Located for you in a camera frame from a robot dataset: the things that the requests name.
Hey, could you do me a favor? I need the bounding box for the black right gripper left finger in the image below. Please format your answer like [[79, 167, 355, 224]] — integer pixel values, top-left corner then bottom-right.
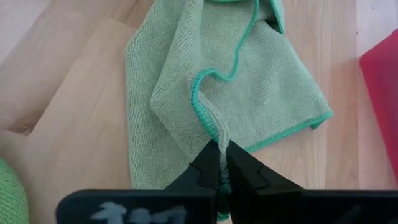
[[55, 139, 222, 224]]

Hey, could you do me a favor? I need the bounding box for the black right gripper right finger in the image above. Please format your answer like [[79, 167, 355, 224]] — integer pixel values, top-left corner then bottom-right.
[[226, 140, 398, 224]]

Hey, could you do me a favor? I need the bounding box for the sage green microfiber towel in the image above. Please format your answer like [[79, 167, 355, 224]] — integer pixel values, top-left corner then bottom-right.
[[124, 0, 334, 222]]

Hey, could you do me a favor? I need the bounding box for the bright green microfiber towel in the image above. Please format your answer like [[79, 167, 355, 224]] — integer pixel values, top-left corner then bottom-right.
[[0, 157, 30, 224]]

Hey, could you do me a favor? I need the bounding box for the red plastic tray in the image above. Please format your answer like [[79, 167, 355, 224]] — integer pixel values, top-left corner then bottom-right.
[[359, 28, 398, 184]]

